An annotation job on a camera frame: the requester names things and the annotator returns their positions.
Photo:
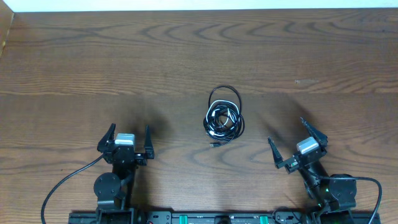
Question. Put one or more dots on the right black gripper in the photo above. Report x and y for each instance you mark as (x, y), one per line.
(291, 163)

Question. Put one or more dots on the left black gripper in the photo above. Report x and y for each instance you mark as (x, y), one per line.
(142, 161)

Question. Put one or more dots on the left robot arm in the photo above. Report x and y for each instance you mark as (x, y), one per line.
(114, 189)

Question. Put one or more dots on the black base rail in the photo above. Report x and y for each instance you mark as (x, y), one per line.
(224, 217)

